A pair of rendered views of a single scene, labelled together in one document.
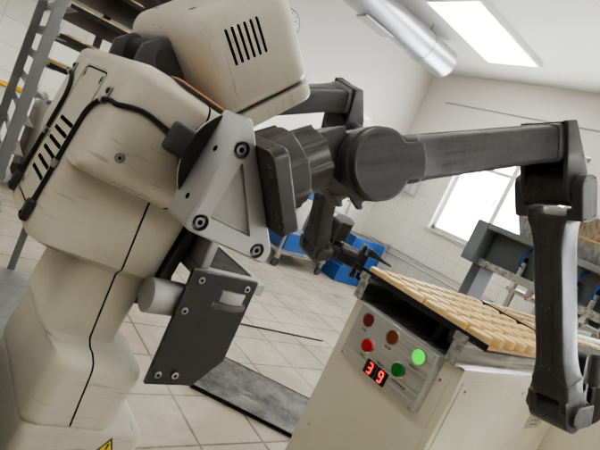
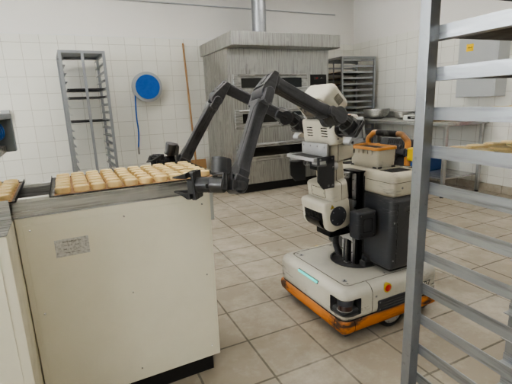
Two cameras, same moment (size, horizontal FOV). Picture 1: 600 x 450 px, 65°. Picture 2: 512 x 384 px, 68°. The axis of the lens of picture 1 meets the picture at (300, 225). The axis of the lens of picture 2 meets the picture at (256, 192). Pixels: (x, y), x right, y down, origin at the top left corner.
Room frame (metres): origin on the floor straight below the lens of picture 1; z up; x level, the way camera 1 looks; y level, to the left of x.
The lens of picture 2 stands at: (2.64, 0.36, 1.18)
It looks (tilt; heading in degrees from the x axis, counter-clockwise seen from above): 13 degrees down; 195
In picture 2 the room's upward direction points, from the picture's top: 2 degrees counter-clockwise
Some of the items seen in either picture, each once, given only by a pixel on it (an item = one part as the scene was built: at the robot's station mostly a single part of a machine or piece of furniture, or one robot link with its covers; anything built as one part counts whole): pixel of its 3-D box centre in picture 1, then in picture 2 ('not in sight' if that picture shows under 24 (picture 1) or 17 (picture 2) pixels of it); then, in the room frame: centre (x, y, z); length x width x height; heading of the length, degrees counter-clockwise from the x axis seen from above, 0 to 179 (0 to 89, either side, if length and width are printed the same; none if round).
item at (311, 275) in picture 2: not in sight; (354, 276); (0.49, 0.37, 0.16); 0.67 x 0.64 x 0.25; 131
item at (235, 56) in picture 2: not in sight; (269, 115); (-2.82, -0.84, 1.00); 1.56 x 1.20 x 2.01; 130
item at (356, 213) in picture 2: not in sight; (339, 221); (0.64, 0.28, 0.55); 0.28 x 0.27 x 0.25; 41
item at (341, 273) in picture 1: (344, 270); not in sight; (5.97, -0.76, 0.10); 0.60 x 0.40 x 0.20; 127
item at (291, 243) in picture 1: (291, 238); not in sight; (5.42, 0.02, 0.28); 0.56 x 0.38 x 0.20; 138
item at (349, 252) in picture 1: (350, 256); (202, 184); (1.38, -0.17, 0.90); 0.07 x 0.07 x 0.10; 87
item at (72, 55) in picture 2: not in sight; (89, 130); (-1.45, -2.80, 0.93); 0.64 x 0.51 x 1.78; 43
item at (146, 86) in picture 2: not in sight; (148, 113); (-2.24, -2.42, 1.10); 0.41 x 0.15 x 1.10; 130
